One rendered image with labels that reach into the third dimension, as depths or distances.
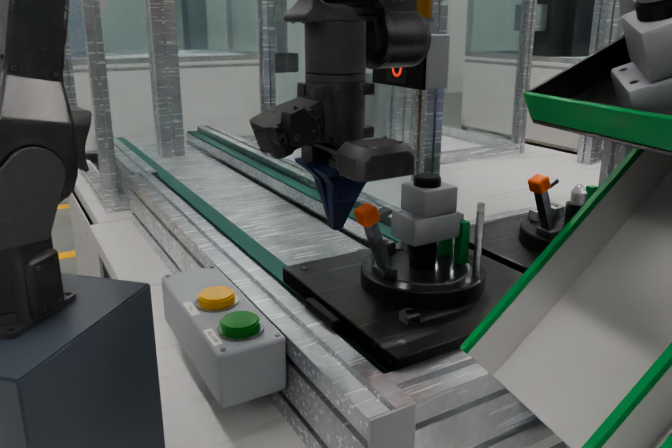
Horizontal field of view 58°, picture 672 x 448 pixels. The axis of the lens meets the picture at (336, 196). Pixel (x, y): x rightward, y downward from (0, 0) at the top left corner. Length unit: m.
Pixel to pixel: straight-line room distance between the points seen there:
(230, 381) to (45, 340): 0.22
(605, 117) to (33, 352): 0.37
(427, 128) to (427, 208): 0.25
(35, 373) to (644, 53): 0.39
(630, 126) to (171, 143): 1.38
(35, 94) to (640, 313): 0.43
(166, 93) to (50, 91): 1.18
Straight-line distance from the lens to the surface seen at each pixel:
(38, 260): 0.45
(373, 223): 0.62
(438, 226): 0.66
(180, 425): 0.68
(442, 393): 0.54
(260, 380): 0.62
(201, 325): 0.64
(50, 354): 0.42
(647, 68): 0.38
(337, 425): 0.55
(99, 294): 0.49
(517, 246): 0.84
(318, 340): 0.61
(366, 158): 0.50
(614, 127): 0.39
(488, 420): 0.60
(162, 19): 1.61
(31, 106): 0.43
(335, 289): 0.68
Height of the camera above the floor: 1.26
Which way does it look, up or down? 16 degrees down
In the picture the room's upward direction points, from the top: straight up
